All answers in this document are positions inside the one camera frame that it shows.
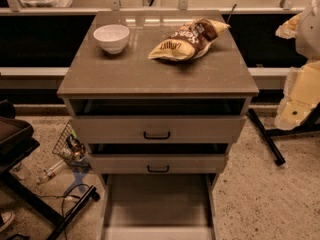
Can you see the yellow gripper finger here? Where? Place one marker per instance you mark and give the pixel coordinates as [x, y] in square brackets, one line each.
[288, 29]

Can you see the grey drawer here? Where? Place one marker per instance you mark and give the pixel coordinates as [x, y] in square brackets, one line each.
[158, 207]
[129, 121]
[158, 158]

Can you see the grey three-drawer cabinet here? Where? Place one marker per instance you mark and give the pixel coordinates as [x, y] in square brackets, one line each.
[94, 74]

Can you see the black stand base right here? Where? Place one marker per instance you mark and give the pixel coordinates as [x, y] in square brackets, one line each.
[311, 125]

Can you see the yellow brown chip bag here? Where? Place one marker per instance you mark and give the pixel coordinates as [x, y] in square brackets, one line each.
[190, 41]

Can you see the white ceramic bowl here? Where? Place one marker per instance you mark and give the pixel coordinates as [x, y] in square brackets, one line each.
[112, 38]

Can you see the clear plastic bottle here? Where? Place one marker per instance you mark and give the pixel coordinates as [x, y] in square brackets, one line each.
[50, 173]

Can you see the dark tray on left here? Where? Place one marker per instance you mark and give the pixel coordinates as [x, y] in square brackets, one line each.
[12, 133]

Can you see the wire mesh basket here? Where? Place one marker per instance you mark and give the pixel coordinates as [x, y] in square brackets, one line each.
[70, 149]

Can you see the black table frame left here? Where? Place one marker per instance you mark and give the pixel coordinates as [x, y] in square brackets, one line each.
[13, 157]

